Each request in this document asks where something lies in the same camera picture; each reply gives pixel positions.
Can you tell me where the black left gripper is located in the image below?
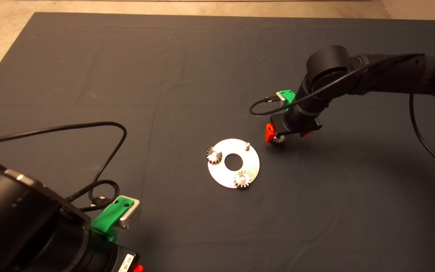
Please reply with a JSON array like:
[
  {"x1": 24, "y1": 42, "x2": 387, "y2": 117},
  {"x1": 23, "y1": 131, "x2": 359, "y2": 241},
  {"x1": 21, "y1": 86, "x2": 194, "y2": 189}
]
[{"x1": 89, "y1": 244, "x2": 144, "y2": 272}]

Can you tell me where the green right camera mount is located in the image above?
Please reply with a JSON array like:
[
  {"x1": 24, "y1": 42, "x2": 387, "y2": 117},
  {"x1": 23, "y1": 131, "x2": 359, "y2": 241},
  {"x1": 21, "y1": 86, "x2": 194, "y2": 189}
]
[{"x1": 280, "y1": 90, "x2": 296, "y2": 110}]

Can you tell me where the thin black left camera cable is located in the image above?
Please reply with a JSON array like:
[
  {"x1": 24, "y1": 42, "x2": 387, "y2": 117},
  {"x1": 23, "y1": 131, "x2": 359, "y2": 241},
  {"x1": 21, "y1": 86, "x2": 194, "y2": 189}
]
[{"x1": 0, "y1": 122, "x2": 127, "y2": 212}]

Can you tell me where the dark grey table cloth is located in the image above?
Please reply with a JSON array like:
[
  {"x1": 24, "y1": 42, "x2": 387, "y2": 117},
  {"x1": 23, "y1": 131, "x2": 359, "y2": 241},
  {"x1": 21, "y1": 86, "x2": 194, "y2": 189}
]
[{"x1": 0, "y1": 12, "x2": 435, "y2": 272}]

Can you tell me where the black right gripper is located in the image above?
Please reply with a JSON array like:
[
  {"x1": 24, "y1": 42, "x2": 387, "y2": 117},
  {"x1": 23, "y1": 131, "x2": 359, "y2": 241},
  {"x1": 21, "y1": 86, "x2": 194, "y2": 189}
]
[{"x1": 265, "y1": 113, "x2": 323, "y2": 143}]

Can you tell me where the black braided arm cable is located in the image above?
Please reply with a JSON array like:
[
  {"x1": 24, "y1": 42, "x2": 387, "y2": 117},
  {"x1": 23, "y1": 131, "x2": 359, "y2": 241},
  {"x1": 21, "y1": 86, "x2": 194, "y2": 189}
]
[{"x1": 409, "y1": 94, "x2": 435, "y2": 175}]

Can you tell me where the round metal carrier plate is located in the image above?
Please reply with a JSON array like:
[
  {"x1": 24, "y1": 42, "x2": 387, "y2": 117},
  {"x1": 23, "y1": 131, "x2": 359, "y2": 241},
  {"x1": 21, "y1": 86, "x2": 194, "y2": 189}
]
[{"x1": 207, "y1": 139, "x2": 260, "y2": 189}]

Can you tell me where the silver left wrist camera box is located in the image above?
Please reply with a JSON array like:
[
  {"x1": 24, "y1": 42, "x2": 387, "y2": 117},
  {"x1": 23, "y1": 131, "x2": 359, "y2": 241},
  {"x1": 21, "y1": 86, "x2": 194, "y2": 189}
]
[{"x1": 117, "y1": 195, "x2": 141, "y2": 231}]

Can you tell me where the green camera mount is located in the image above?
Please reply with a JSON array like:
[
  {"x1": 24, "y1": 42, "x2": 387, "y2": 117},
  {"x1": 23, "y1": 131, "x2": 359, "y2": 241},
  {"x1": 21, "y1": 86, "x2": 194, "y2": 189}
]
[
  {"x1": 91, "y1": 197, "x2": 135, "y2": 242},
  {"x1": 280, "y1": 90, "x2": 296, "y2": 110}
]

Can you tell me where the green left camera mount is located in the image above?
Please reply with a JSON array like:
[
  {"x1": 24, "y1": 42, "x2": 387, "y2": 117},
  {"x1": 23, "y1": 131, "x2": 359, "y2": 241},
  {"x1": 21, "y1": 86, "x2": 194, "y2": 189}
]
[{"x1": 91, "y1": 197, "x2": 135, "y2": 242}]

